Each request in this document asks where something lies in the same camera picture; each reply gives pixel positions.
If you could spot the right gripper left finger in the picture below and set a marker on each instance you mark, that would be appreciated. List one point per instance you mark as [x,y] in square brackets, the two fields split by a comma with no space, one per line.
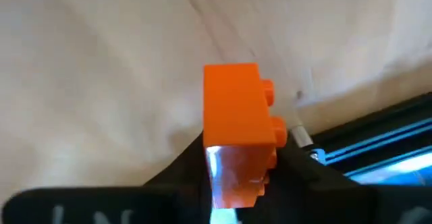
[101,205]

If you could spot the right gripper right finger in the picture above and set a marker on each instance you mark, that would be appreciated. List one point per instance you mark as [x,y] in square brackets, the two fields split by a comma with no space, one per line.
[337,200]

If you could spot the orange toy brick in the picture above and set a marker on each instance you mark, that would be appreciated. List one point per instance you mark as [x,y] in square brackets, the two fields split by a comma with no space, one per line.
[236,106]

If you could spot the black aluminium table frame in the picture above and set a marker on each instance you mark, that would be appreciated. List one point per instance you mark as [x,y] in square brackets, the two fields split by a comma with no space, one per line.
[388,119]

